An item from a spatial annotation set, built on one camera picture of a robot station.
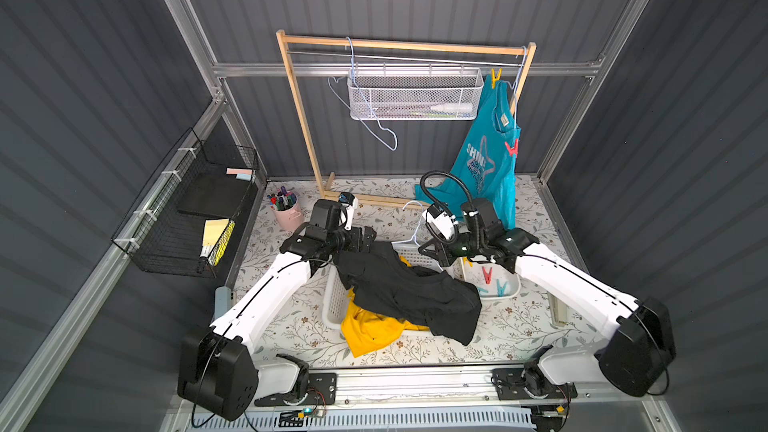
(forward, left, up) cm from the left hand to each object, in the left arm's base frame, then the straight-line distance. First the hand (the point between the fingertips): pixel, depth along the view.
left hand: (358, 230), depth 81 cm
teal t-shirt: (+20, -37, +6) cm, 43 cm away
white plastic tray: (-6, -41, -18) cm, 45 cm away
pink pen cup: (+15, +26, -8) cm, 31 cm away
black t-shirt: (-11, -8, -6) cm, 15 cm away
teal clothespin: (-9, -37, -18) cm, 42 cm away
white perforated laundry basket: (-12, +7, -12) cm, 18 cm away
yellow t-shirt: (-25, -2, -8) cm, 26 cm away
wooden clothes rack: (+35, +17, -18) cm, 42 cm away
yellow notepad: (-11, +29, +14) cm, 34 cm away
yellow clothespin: (-13, -26, +6) cm, 30 cm away
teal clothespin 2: (-9, -42, -18) cm, 47 cm away
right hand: (-7, -18, +1) cm, 19 cm away
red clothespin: (-5, -39, -17) cm, 43 cm away
